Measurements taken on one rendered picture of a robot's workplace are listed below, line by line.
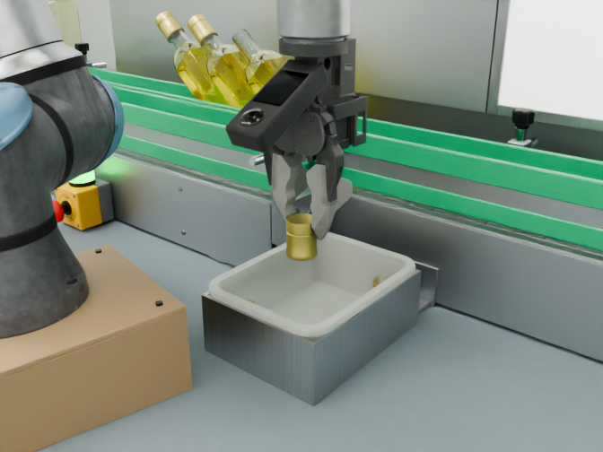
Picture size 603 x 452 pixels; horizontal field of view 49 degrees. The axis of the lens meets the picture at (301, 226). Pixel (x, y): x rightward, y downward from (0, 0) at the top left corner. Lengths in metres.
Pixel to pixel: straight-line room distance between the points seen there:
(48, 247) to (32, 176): 0.08
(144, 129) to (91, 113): 0.33
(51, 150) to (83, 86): 0.11
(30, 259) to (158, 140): 0.44
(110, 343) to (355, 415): 0.26
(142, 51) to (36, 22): 0.76
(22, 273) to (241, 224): 0.37
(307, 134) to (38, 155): 0.27
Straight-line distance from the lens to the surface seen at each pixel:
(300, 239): 0.73
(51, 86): 0.80
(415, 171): 0.91
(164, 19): 1.24
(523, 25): 0.99
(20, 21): 0.81
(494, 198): 0.86
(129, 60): 1.61
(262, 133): 0.62
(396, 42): 1.08
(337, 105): 0.69
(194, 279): 1.00
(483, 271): 0.88
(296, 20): 0.67
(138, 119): 1.13
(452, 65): 1.03
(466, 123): 1.07
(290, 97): 0.64
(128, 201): 1.18
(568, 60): 0.97
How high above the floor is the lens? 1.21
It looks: 23 degrees down
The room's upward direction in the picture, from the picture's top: straight up
